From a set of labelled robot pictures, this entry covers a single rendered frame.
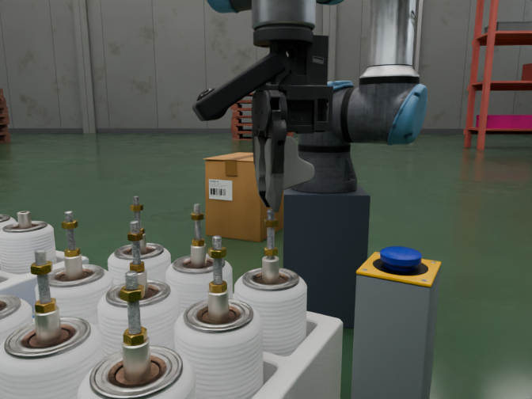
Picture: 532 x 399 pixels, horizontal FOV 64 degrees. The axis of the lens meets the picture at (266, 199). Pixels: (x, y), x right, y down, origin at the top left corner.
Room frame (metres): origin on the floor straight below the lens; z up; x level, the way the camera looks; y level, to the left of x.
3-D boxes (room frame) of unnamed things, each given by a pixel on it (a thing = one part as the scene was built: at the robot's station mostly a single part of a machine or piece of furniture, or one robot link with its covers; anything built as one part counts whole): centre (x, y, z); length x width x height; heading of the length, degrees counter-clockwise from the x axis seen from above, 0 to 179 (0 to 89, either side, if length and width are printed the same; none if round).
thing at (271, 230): (0.53, -0.01, 0.31); 0.01 x 0.01 x 0.08
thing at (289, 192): (0.96, -0.13, 0.15); 0.18 x 0.18 x 0.30; 88
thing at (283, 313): (0.53, -0.01, 0.16); 0.10 x 0.10 x 0.18
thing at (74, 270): (0.54, 0.26, 0.26); 0.02 x 0.02 x 0.03
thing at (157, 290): (0.49, 0.15, 0.25); 0.08 x 0.08 x 0.01
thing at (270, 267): (0.53, -0.01, 0.26); 0.02 x 0.02 x 0.03
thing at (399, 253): (0.41, -0.14, 0.32); 0.04 x 0.04 x 0.02
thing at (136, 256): (0.49, 0.15, 0.30); 0.01 x 0.01 x 0.08
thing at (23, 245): (0.80, 0.46, 0.16); 0.10 x 0.10 x 0.18
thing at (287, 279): (0.53, -0.01, 0.25); 0.08 x 0.08 x 0.01
